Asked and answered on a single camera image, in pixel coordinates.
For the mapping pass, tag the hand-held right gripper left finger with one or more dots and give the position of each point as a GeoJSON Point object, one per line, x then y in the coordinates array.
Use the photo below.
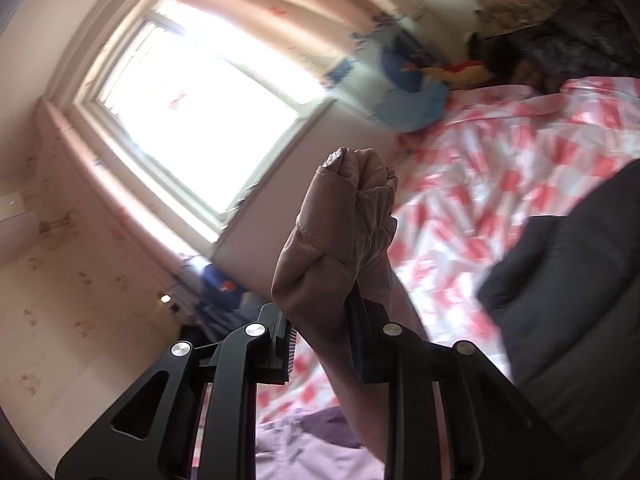
{"type": "Point", "coordinates": [280, 345]}

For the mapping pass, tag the white framed window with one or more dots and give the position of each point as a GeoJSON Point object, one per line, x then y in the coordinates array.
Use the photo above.
{"type": "Point", "coordinates": [200, 100]}

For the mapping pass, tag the pink checked bed sheet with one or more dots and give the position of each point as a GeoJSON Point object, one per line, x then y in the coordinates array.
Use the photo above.
{"type": "Point", "coordinates": [475, 185]}

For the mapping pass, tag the dark clothes pile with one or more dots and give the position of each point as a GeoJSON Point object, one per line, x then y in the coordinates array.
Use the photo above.
{"type": "Point", "coordinates": [575, 45]}

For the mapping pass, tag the wall socket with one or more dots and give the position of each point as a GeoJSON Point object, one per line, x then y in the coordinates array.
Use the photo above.
{"type": "Point", "coordinates": [166, 300]}

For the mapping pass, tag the purple and pink padded jacket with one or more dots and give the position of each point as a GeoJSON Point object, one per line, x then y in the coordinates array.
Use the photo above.
{"type": "Point", "coordinates": [330, 240]}

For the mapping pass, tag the yellow and red plush toy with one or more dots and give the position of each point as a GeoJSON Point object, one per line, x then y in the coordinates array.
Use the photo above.
{"type": "Point", "coordinates": [460, 75]}

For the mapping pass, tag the black puffer jacket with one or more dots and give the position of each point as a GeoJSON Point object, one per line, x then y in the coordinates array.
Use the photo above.
{"type": "Point", "coordinates": [575, 310]}

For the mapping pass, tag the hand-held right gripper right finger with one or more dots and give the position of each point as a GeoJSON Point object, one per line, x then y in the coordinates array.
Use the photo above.
{"type": "Point", "coordinates": [362, 355]}

